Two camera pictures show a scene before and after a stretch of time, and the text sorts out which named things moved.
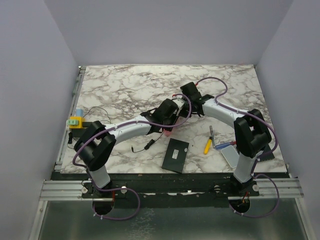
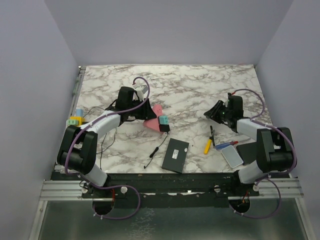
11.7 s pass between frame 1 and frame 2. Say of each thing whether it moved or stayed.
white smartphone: stayed
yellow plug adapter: stayed
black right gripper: moved
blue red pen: stayed
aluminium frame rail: stayed
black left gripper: moved
